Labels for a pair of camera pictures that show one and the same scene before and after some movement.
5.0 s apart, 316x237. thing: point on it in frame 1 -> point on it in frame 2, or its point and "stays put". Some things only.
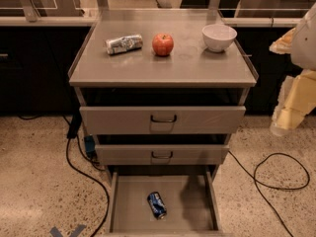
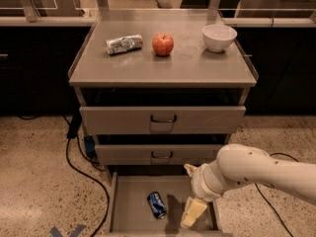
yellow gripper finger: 283,43 -> 192,170
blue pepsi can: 157,204 stays put
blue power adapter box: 90,144 stays put
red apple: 163,43 stays put
